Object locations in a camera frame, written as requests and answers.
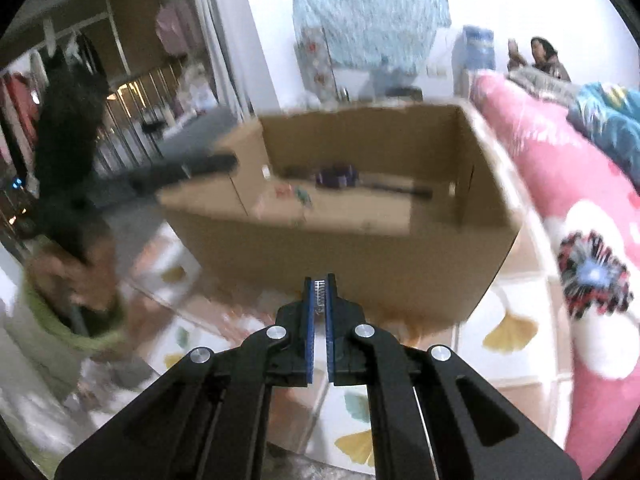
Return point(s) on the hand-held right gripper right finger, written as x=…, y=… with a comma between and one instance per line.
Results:
x=331, y=330

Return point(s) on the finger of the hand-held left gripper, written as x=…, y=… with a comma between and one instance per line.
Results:
x=190, y=170

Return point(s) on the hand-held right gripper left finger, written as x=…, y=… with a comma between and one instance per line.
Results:
x=309, y=330

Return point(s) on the silver rectangular pendant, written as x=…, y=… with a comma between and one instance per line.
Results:
x=320, y=297

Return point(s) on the large cardboard box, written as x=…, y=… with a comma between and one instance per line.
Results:
x=350, y=260

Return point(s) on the person's left hand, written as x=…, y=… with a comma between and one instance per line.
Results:
x=90, y=280

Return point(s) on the grey board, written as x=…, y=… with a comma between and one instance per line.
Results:
x=200, y=132

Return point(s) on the white curtain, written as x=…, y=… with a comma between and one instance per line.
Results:
x=235, y=35

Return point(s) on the pink hanging garment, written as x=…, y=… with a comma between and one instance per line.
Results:
x=175, y=27

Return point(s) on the patchwork hanging cloth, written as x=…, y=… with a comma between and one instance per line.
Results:
x=315, y=65

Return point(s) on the black box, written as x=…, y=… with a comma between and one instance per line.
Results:
x=404, y=94

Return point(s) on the pink floral blanket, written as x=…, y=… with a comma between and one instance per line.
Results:
x=550, y=185

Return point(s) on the white water dispenser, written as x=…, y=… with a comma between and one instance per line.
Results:
x=469, y=82

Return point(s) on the blue water jug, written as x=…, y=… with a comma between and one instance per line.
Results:
x=477, y=47

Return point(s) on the blue printed blanket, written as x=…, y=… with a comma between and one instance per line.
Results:
x=610, y=125

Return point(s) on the blue patterned wall cloth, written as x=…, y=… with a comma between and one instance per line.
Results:
x=370, y=10

